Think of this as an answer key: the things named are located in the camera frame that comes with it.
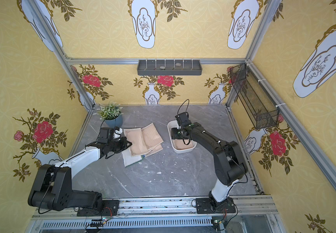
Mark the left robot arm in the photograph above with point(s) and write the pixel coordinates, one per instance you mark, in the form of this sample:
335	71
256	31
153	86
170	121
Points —
52	188

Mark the grey wall shelf tray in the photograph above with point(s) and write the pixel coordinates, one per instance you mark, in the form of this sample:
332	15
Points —
171	67

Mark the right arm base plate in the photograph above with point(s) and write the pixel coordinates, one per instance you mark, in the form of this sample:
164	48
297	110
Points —
210	206

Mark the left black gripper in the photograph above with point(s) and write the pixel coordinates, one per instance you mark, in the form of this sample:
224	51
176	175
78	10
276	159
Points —
118	144

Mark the white oval storage box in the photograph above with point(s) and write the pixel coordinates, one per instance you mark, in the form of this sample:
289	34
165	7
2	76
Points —
173	124

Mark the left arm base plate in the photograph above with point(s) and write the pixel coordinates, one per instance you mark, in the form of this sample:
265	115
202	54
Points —
104	208

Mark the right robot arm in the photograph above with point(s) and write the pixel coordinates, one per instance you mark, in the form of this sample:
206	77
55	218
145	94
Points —
229	162

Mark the black wire mesh basket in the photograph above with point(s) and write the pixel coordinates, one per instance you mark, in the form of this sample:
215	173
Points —
258	105

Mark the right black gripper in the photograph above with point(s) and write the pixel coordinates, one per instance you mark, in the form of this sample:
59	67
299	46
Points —
179	135

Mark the potted green plant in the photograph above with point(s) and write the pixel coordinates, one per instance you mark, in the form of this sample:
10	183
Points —
111	114

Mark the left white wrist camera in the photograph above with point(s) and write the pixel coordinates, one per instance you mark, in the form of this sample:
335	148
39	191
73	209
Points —
117	132

